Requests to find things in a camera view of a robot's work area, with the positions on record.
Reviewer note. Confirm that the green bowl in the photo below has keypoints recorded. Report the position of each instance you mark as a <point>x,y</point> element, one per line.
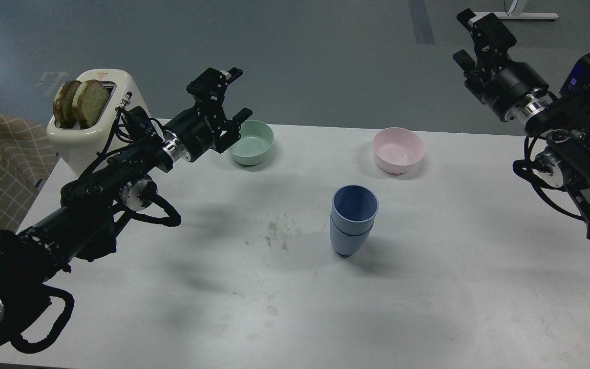
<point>255,145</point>

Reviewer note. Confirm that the pink bowl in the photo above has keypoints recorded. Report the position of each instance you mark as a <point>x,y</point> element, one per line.
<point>397,150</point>

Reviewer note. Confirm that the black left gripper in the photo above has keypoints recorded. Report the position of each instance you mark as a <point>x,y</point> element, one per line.
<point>199,129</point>

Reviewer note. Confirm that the toast slice left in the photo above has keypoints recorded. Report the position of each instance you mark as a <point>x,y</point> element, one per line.
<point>62,105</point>

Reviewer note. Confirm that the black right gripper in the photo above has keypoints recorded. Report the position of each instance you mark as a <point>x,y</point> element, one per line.
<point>516,92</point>

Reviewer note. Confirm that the blue camera on right wrist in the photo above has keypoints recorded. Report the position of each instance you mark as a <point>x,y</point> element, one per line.
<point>578,79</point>

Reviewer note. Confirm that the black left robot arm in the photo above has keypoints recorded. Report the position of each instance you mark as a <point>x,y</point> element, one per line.
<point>114,189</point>

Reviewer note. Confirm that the white table leg base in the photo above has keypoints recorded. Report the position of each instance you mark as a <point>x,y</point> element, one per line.
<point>515,10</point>

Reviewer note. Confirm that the light blue cup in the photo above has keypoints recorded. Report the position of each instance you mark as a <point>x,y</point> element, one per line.
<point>354,209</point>
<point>348,236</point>

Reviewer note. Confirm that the cream toaster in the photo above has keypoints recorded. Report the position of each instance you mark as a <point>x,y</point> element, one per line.
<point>79,147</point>

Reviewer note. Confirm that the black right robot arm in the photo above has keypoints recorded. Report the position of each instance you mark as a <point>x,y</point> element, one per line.
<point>556,149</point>

